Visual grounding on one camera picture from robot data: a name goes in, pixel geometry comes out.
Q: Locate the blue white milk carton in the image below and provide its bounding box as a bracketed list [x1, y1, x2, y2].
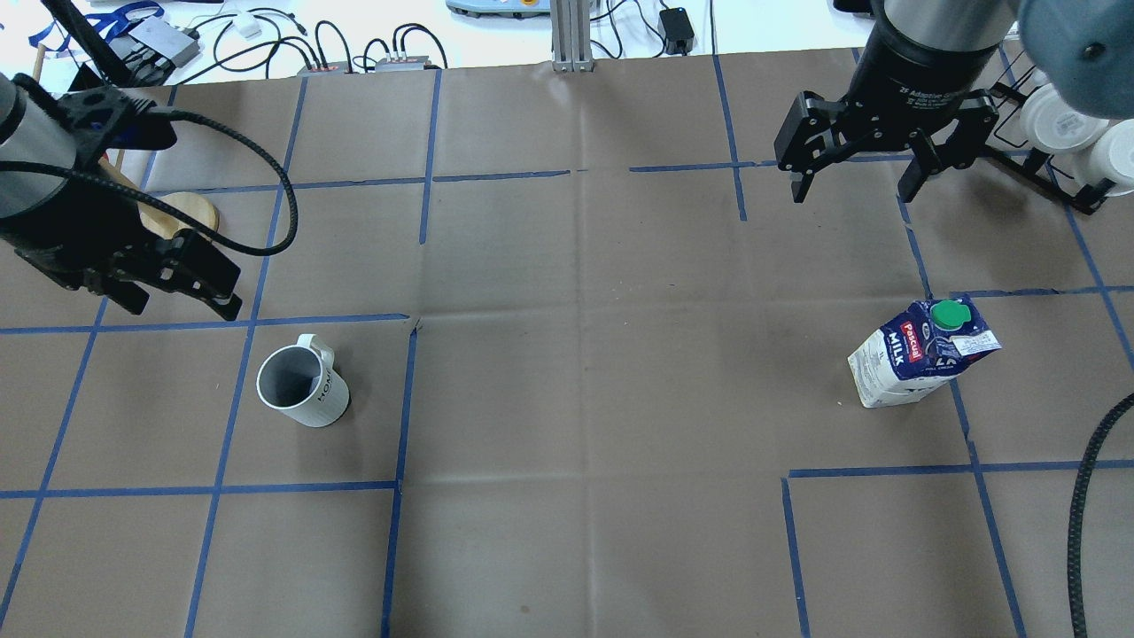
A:
[847, 294, 1002, 408]

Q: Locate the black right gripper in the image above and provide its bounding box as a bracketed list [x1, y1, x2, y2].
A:
[775, 90, 999, 205]

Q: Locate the black power adapter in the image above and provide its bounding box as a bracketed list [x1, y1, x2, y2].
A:
[657, 7, 696, 56]

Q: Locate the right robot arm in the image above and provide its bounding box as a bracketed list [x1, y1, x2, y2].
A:
[773, 1, 1133, 203]

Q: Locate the aluminium frame post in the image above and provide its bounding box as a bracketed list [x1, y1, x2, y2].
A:
[549, 0, 594, 73]

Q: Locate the black braided cable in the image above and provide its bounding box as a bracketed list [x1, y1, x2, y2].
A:
[1068, 394, 1134, 638]

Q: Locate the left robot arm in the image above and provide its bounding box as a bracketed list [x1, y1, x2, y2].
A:
[1, 74, 242, 322]

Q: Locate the white mug grey inside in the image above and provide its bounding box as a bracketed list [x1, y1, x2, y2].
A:
[255, 332, 352, 428]

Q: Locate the grey usb hub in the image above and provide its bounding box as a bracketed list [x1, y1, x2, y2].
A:
[128, 15, 201, 67]

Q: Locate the black wire cup rack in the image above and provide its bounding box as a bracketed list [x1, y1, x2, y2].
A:
[983, 42, 1131, 215]

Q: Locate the wooden mug tree stand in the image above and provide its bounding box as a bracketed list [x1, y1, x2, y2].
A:
[98, 155, 221, 243]

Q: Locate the white cup on rack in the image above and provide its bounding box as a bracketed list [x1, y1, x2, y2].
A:
[1021, 84, 1109, 156]
[1078, 120, 1133, 197]

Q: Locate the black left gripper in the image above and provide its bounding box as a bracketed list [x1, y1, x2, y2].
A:
[3, 84, 243, 322]

